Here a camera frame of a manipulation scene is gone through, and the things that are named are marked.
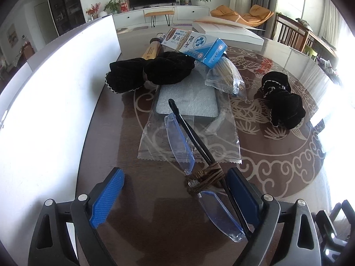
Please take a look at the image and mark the black velvet scrunchie right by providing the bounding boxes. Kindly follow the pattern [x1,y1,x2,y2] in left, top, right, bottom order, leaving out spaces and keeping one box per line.
[254,71,306,130]

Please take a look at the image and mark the black velvet scrunchie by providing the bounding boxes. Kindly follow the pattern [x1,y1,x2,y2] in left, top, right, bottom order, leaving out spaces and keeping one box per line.
[254,71,306,130]
[105,52,195,94]

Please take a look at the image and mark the white storage box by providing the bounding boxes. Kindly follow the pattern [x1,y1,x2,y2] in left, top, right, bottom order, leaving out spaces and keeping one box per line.
[1,15,121,265]

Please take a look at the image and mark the grey pad in plastic bag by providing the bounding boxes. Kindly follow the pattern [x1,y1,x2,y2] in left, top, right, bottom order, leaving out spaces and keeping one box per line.
[134,68,241,163]

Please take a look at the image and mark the toothpicks in plastic bag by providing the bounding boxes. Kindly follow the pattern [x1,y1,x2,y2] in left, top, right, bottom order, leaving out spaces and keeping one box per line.
[205,54,247,101]

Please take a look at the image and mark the black velvet scrunchie left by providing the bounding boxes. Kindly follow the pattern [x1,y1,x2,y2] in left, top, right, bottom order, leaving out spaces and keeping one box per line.
[105,52,195,94]

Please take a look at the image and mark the blue white medicine box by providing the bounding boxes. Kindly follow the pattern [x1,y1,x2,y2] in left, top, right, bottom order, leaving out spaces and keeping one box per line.
[162,28,227,68]

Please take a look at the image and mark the dark wooden bench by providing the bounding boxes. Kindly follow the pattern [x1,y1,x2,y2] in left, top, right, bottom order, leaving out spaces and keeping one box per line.
[273,13,339,68]

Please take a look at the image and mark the white flat box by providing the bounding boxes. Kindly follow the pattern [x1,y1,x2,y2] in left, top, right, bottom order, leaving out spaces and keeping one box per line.
[192,16,264,46]

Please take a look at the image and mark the orange lounge chair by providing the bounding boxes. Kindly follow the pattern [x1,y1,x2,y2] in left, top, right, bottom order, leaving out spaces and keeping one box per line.
[210,4,274,27]

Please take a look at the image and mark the white tv cabinet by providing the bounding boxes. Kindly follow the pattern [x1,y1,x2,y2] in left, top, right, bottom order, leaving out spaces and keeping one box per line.
[113,6,210,29]

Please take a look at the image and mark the red flower vase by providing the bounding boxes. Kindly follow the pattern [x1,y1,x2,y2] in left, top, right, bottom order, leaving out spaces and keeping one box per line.
[86,2,101,21]

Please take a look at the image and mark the dark display cabinet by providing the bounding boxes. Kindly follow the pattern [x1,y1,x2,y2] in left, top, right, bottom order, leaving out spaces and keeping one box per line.
[48,0,85,36]

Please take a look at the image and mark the green potted plant left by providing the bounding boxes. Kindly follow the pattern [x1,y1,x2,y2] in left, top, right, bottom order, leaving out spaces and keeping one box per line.
[103,0,121,14]

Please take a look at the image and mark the wooden stool with black legs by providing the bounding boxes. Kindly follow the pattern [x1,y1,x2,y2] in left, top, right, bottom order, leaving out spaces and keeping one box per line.
[144,10,175,28]

